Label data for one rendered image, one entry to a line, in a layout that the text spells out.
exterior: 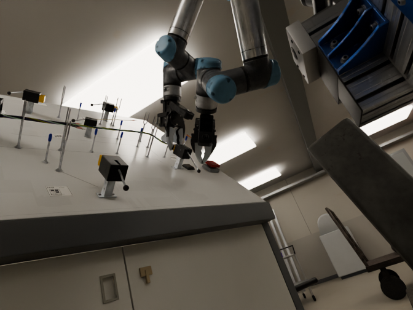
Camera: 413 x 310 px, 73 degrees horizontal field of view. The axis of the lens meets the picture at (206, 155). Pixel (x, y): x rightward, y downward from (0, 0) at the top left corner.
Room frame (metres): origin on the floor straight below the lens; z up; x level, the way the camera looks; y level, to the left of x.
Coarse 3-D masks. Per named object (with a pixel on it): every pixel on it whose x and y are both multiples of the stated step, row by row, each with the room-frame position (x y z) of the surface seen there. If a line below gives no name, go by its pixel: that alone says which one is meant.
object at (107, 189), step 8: (104, 160) 0.59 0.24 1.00; (112, 160) 0.59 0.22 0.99; (120, 160) 0.61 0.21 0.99; (104, 168) 0.59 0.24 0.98; (112, 168) 0.58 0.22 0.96; (120, 168) 0.60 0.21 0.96; (104, 176) 0.60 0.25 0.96; (112, 176) 0.60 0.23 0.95; (120, 176) 0.59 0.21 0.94; (104, 184) 0.63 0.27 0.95; (112, 184) 0.63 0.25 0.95; (104, 192) 0.64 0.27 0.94
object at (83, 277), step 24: (24, 264) 0.50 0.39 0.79; (48, 264) 0.53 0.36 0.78; (72, 264) 0.57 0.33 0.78; (96, 264) 0.60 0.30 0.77; (120, 264) 0.64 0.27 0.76; (0, 288) 0.48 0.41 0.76; (24, 288) 0.50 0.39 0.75; (48, 288) 0.53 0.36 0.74; (72, 288) 0.56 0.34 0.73; (96, 288) 0.60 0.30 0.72; (120, 288) 0.64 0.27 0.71
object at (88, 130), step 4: (72, 120) 0.85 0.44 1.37; (76, 120) 0.86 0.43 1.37; (80, 120) 0.86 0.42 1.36; (88, 120) 0.86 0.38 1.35; (92, 120) 0.87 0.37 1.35; (96, 120) 0.89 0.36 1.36; (84, 124) 0.87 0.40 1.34; (88, 124) 0.88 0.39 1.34; (92, 124) 0.88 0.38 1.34; (88, 128) 0.89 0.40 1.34; (88, 132) 0.90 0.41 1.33; (84, 136) 0.89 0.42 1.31; (88, 136) 0.91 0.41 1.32
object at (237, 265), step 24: (168, 240) 0.75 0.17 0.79; (192, 240) 0.81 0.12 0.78; (216, 240) 0.88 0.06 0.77; (240, 240) 0.95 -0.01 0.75; (264, 240) 1.04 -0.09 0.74; (144, 264) 0.69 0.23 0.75; (168, 264) 0.74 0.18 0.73; (192, 264) 0.79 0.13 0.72; (216, 264) 0.85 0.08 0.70; (240, 264) 0.93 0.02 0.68; (264, 264) 1.01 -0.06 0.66; (144, 288) 0.68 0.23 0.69; (168, 288) 0.72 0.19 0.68; (192, 288) 0.78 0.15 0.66; (216, 288) 0.83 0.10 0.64; (240, 288) 0.90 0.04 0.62; (264, 288) 0.98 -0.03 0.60
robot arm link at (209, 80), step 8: (208, 72) 0.64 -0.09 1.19; (216, 72) 0.63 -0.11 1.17; (224, 72) 0.62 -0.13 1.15; (232, 72) 0.62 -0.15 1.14; (240, 72) 0.63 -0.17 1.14; (208, 80) 0.62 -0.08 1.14; (216, 80) 0.60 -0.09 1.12; (224, 80) 0.60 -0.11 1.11; (232, 80) 0.62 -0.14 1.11; (240, 80) 0.63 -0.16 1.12; (208, 88) 0.62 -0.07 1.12; (216, 88) 0.61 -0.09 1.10; (224, 88) 0.62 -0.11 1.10; (232, 88) 0.62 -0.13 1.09; (240, 88) 0.65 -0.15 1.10; (208, 96) 0.66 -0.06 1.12; (216, 96) 0.63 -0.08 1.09; (224, 96) 0.63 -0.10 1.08; (232, 96) 0.64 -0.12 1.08
